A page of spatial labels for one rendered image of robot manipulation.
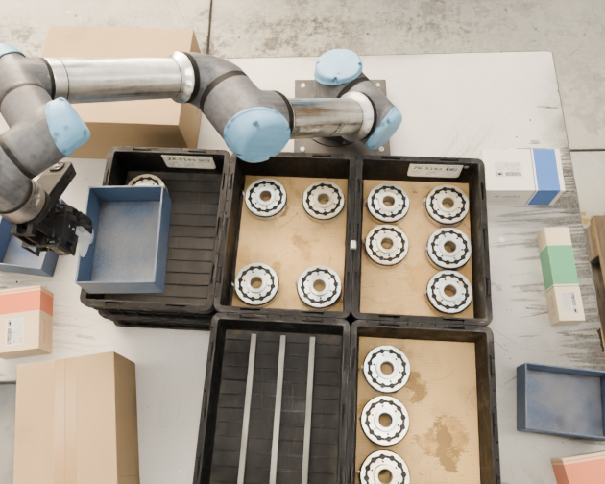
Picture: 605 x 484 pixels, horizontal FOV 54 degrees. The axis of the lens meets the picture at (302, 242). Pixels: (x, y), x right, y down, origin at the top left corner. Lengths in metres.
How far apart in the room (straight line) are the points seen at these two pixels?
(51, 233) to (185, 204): 0.52
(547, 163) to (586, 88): 1.23
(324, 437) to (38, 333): 0.74
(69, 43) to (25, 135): 0.88
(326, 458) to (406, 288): 0.42
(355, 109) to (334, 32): 1.48
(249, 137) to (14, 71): 0.40
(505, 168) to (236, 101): 0.78
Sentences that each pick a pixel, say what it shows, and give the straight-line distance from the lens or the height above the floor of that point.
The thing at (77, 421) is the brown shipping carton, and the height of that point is 0.86.
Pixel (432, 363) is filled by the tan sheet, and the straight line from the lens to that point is 1.39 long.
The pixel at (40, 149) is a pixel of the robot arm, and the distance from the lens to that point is 0.94.
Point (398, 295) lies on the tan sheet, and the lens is 1.42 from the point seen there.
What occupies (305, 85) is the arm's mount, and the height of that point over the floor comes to 0.74.
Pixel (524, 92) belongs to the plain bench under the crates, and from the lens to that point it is 1.89.
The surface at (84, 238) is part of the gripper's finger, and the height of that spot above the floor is 1.17.
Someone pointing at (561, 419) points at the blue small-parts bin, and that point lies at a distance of 1.58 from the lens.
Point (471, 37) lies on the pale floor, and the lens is 2.90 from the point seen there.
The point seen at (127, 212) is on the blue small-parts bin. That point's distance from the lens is 1.28.
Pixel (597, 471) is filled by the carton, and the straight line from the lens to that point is 1.52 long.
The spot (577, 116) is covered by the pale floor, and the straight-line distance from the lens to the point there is 2.79.
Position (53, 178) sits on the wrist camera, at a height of 1.28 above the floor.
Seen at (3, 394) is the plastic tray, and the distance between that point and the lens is 1.69.
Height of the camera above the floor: 2.18
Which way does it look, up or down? 69 degrees down
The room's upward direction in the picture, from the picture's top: 7 degrees counter-clockwise
